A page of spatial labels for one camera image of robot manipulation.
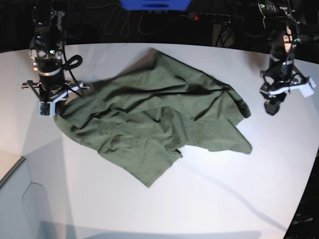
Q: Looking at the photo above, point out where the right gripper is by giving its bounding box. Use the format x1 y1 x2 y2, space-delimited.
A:
21 73 90 117

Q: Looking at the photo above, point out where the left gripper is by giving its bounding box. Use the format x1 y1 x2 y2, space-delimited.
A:
260 62 307 116

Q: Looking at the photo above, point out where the green t-shirt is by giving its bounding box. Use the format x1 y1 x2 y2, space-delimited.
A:
54 51 252 187

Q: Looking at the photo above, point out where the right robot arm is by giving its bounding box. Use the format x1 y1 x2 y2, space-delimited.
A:
21 0 90 117

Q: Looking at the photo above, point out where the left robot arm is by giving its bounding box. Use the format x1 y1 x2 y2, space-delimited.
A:
257 0 316 116

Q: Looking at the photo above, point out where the black power strip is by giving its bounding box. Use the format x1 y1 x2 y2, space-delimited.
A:
188 12 244 24

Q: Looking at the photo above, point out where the blue box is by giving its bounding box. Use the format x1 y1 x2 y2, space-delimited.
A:
120 0 191 11

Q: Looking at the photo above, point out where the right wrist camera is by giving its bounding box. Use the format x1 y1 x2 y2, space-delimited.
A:
37 102 52 117

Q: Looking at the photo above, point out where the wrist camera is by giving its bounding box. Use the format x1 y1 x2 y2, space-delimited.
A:
37 102 52 117
300 77 317 98

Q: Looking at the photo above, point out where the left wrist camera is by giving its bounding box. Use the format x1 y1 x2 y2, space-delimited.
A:
300 77 317 98

